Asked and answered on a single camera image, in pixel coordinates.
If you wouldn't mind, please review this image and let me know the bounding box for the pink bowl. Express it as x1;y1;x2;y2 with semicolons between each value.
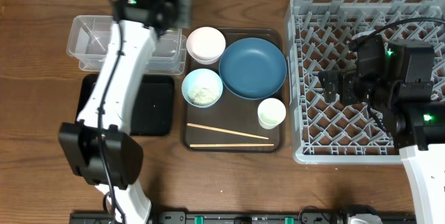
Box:
186;26;226;65

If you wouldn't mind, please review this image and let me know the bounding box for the white cup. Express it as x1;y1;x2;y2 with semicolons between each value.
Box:
257;98;286;129

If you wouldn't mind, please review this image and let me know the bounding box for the dark blue plate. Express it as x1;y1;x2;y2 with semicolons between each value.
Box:
218;38;287;100

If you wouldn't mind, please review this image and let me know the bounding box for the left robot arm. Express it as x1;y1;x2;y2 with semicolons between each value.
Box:
58;0;191;223

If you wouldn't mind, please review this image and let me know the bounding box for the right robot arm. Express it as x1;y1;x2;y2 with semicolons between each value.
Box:
318;70;444;223

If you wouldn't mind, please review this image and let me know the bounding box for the grey dishwasher rack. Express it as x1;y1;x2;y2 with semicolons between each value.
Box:
284;0;444;164

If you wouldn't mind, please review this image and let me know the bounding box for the clear plastic bin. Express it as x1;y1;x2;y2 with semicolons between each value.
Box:
67;15;186;75

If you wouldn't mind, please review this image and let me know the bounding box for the light blue bowl with rice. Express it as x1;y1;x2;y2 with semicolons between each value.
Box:
181;68;223;108

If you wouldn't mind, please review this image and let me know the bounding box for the brown serving tray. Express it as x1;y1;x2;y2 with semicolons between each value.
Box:
181;28;285;153

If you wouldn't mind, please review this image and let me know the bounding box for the black tray bin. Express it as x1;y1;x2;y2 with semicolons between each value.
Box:
75;73;175;137

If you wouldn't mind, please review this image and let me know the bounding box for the upper wooden chopstick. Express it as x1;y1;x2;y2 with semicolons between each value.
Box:
186;123;269;140

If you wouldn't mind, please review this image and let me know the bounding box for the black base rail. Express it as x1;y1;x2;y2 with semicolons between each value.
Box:
68;210;416;224

